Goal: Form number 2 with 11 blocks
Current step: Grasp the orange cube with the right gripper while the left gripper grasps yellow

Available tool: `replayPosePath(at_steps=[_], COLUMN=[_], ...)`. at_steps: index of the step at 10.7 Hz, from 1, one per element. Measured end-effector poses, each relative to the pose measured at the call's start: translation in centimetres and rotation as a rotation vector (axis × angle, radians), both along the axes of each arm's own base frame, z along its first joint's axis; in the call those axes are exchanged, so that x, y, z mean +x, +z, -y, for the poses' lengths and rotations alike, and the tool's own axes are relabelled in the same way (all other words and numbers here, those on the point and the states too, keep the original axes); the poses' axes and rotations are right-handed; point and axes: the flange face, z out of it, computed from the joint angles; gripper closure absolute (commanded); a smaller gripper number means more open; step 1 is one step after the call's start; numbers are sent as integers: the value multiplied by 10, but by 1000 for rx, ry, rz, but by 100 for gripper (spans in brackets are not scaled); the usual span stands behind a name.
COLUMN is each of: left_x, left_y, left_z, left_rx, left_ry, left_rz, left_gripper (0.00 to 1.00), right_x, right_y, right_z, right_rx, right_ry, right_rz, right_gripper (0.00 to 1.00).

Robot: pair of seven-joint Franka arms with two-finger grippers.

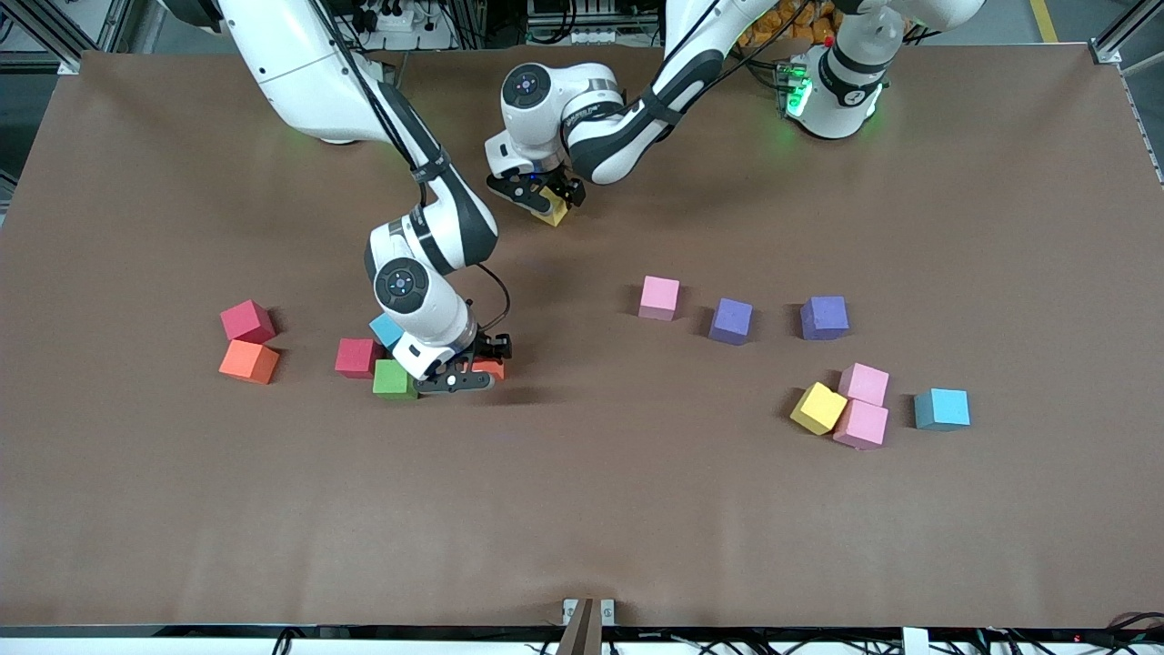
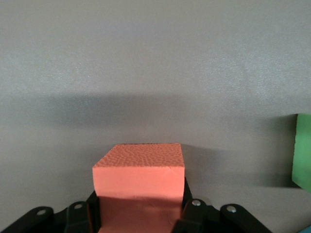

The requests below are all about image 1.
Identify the aluminium frame profile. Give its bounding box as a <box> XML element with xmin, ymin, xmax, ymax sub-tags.
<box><xmin>1089</xmin><ymin>0</ymin><xmax>1164</xmax><ymax>187</ymax></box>
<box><xmin>0</xmin><ymin>0</ymin><xmax>137</xmax><ymax>76</ymax></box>

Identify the crimson foam cube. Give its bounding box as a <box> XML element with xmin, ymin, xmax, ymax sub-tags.
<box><xmin>219</xmin><ymin>299</ymin><xmax>276</xmax><ymax>346</ymax></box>
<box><xmin>334</xmin><ymin>338</ymin><xmax>387</xmax><ymax>379</ymax></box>

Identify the bag of orange items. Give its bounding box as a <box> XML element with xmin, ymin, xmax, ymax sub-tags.
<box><xmin>738</xmin><ymin>0</ymin><xmax>833</xmax><ymax>48</ymax></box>

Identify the brown table cover sheet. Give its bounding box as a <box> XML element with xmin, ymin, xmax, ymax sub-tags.
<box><xmin>0</xmin><ymin>44</ymin><xmax>1164</xmax><ymax>630</ymax></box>

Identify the yellow foam cube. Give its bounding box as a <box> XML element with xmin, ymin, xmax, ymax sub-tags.
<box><xmin>530</xmin><ymin>186</ymin><xmax>570</xmax><ymax>227</ymax></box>
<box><xmin>789</xmin><ymin>381</ymin><xmax>848</xmax><ymax>436</ymax></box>

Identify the pink foam cube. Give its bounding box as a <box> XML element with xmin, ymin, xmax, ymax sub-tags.
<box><xmin>832</xmin><ymin>398</ymin><xmax>889</xmax><ymax>451</ymax></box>
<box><xmin>838</xmin><ymin>362</ymin><xmax>890</xmax><ymax>408</ymax></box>
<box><xmin>638</xmin><ymin>276</ymin><xmax>681</xmax><ymax>322</ymax></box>

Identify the light purple foam cube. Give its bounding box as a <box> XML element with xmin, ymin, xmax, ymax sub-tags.
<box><xmin>708</xmin><ymin>297</ymin><xmax>755</xmax><ymax>347</ymax></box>

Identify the metal bracket with brown post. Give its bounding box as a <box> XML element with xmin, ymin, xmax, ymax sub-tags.
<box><xmin>561</xmin><ymin>597</ymin><xmax>617</xmax><ymax>655</ymax></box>

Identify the metal equipment rack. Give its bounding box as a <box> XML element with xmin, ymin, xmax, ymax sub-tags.
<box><xmin>526</xmin><ymin>0</ymin><xmax>669</xmax><ymax>46</ymax></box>

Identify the dark purple foam cube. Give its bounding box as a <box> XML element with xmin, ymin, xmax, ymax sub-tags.
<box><xmin>800</xmin><ymin>296</ymin><xmax>850</xmax><ymax>341</ymax></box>

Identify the green foam cube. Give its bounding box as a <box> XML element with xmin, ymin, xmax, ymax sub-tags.
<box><xmin>372</xmin><ymin>358</ymin><xmax>421</xmax><ymax>401</ymax></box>

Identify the white power strip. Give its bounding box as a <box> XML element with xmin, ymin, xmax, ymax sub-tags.
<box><xmin>353</xmin><ymin>0</ymin><xmax>457</xmax><ymax>52</ymax></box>

